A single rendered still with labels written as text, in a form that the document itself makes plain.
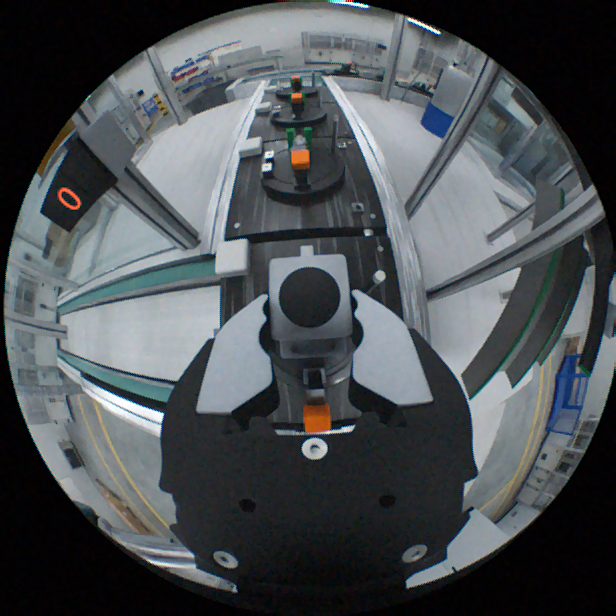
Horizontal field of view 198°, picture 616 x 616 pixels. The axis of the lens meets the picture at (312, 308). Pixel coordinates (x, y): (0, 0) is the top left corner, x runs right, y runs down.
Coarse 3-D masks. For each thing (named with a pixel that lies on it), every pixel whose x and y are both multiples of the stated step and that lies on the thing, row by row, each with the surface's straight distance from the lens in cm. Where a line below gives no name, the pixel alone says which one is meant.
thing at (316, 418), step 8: (312, 376) 21; (320, 376) 21; (312, 384) 20; (320, 384) 20; (312, 392) 16; (320, 392) 16; (312, 400) 16; (320, 400) 16; (304, 408) 16; (312, 408) 16; (320, 408) 16; (328, 408) 16; (304, 416) 16; (312, 416) 16; (320, 416) 15; (328, 416) 16; (304, 424) 16; (312, 424) 16; (320, 424) 16; (328, 424) 16; (312, 432) 17
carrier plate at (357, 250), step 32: (256, 256) 28; (288, 256) 27; (352, 256) 27; (384, 256) 29; (224, 288) 28; (256, 288) 27; (384, 288) 27; (224, 320) 27; (288, 416) 27; (352, 416) 27
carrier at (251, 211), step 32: (256, 160) 42; (288, 160) 36; (320, 160) 36; (352, 160) 40; (256, 192) 35; (288, 192) 31; (320, 192) 31; (352, 192) 34; (256, 224) 31; (288, 224) 29; (320, 224) 29; (352, 224) 30; (384, 224) 31
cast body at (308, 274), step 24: (288, 264) 11; (312, 264) 11; (336, 264) 11; (288, 288) 10; (312, 288) 10; (336, 288) 10; (288, 312) 10; (312, 312) 10; (336, 312) 11; (288, 336) 11; (312, 336) 11; (336, 336) 11
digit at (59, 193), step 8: (64, 176) 20; (56, 184) 21; (64, 184) 21; (72, 184) 20; (56, 192) 22; (64, 192) 21; (72, 192) 21; (80, 192) 20; (56, 200) 23; (64, 200) 22; (72, 200) 22; (80, 200) 21; (88, 200) 21; (64, 208) 24; (72, 208) 23; (80, 208) 22; (72, 216) 24
